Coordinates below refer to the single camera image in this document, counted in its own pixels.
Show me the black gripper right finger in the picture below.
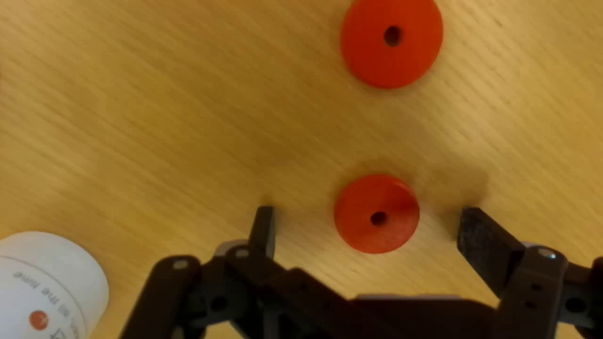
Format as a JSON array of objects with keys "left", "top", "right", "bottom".
[{"left": 457, "top": 206, "right": 603, "bottom": 339}]

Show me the orange round block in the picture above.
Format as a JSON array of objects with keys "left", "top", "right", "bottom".
[
  {"left": 340, "top": 0, "right": 445, "bottom": 91},
  {"left": 332, "top": 174, "right": 423, "bottom": 257}
]

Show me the white paper cup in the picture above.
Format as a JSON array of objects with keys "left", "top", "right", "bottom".
[{"left": 0, "top": 230, "right": 112, "bottom": 339}]

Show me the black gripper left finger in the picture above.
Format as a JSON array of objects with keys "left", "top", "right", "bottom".
[{"left": 119, "top": 204, "right": 355, "bottom": 339}]

